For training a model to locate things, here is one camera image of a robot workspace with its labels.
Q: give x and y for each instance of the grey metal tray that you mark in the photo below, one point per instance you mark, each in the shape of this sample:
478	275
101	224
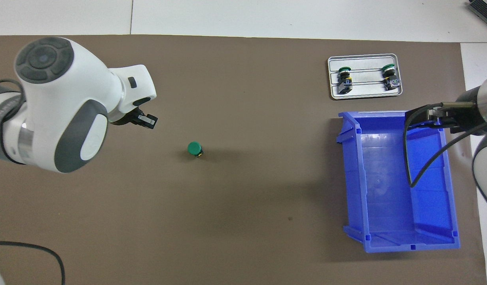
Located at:
366	85

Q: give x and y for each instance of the blue plastic storage bin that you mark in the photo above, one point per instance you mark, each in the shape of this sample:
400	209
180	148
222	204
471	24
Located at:
385	206

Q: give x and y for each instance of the dark grey ribbed device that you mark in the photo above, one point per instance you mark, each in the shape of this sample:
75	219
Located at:
484	12

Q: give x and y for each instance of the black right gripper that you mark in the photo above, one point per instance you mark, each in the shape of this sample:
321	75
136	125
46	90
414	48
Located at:
467	114

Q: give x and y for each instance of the brown table mat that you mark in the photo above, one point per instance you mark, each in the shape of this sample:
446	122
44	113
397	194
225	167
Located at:
227	217

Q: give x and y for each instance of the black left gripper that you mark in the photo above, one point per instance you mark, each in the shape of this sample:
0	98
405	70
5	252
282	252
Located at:
124	119

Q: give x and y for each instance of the green push button switch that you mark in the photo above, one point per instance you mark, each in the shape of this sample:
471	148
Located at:
345	83
391	79
194	148

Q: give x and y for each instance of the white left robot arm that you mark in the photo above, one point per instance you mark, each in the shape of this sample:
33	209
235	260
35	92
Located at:
61	91

